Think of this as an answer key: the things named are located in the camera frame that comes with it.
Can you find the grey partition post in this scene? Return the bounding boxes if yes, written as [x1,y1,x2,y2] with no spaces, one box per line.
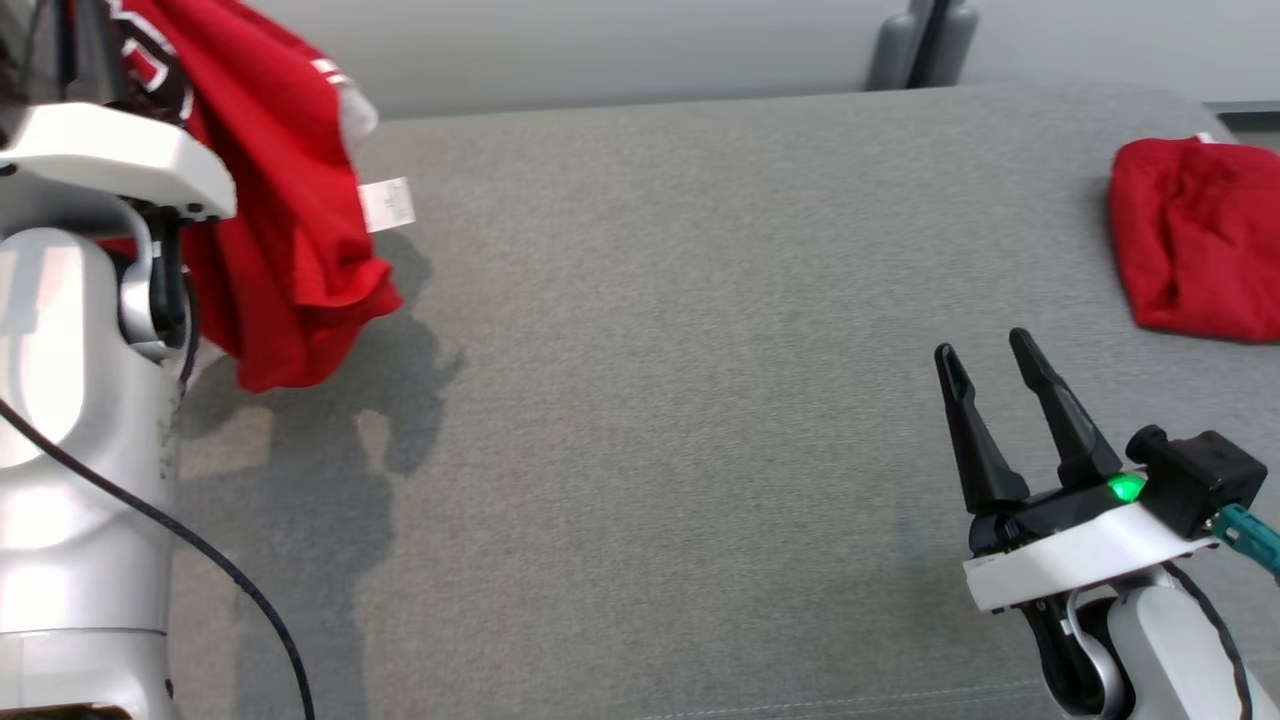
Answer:
[925,0,981,89]
[865,0,936,93]

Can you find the black right cable teal plug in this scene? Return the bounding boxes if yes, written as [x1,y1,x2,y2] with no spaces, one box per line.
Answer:
[1160,503,1280,720]

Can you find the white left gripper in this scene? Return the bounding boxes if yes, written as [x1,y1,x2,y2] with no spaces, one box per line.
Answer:
[0,0,238,218]

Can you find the red shorts with white stripes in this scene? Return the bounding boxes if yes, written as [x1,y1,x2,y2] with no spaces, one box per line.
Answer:
[1108,133,1280,344]

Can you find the red Bulls 23 jersey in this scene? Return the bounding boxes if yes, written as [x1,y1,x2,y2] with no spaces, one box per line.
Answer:
[95,0,416,393]

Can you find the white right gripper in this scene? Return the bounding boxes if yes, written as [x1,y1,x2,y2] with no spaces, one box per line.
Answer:
[934,327,1221,614]

